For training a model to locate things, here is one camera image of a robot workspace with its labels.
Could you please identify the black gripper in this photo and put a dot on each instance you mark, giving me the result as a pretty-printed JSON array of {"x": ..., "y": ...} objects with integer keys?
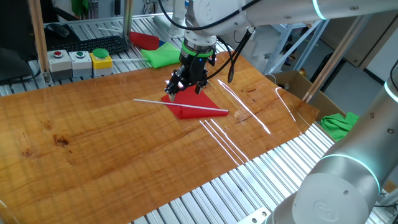
[{"x": 196, "y": 63}]

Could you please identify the red flag with white stick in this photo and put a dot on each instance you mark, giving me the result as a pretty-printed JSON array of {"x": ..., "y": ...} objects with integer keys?
[{"x": 189, "y": 99}]

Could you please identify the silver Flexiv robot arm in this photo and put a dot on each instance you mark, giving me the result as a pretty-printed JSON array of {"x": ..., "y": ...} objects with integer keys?
[{"x": 342, "y": 186}]

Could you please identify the white foam box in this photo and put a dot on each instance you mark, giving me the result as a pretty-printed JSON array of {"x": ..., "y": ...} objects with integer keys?
[{"x": 261, "y": 43}]

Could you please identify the yellow box with green button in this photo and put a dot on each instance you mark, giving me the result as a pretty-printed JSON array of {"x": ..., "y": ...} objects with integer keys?
[{"x": 101, "y": 63}]

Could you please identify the wood-grain vinyl mat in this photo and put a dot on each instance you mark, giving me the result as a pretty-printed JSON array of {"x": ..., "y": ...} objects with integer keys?
[{"x": 124, "y": 155}]

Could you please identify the black keyboard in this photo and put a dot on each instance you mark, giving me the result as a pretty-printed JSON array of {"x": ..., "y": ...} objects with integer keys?
[{"x": 93, "y": 44}]

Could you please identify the black power adapter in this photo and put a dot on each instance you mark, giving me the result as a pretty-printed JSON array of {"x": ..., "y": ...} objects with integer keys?
[{"x": 117, "y": 7}]

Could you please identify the grey box with green button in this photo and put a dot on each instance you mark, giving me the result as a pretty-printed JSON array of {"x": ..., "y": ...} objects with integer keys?
[{"x": 81, "y": 63}]

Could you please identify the grey metal shelf rack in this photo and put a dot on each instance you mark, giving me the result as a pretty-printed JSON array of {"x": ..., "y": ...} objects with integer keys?
[{"x": 287, "y": 43}]

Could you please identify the brown cardboard box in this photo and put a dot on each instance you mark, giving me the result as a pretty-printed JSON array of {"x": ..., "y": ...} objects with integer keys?
[{"x": 311, "y": 102}]

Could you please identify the grey box with red button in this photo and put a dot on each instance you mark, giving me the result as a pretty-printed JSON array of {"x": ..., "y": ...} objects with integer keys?
[{"x": 59, "y": 63}]

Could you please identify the hanging green fabric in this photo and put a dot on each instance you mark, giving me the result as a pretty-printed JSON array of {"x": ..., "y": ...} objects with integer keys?
[{"x": 79, "y": 6}]

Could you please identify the black computer mouse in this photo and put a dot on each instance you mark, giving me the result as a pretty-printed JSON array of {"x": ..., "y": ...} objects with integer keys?
[{"x": 57, "y": 30}]

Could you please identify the green cloth bundle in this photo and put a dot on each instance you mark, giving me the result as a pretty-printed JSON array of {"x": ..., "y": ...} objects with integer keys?
[{"x": 337, "y": 126}]

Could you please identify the black computer monitor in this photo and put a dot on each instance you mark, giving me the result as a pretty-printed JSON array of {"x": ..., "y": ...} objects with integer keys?
[{"x": 12, "y": 25}]

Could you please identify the aluminium frame post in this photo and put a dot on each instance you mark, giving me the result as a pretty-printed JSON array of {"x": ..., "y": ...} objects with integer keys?
[
  {"x": 127, "y": 18},
  {"x": 39, "y": 37},
  {"x": 339, "y": 53}
]

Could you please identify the white metal bracket plate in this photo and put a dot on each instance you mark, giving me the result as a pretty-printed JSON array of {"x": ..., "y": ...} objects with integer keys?
[{"x": 253, "y": 216}]

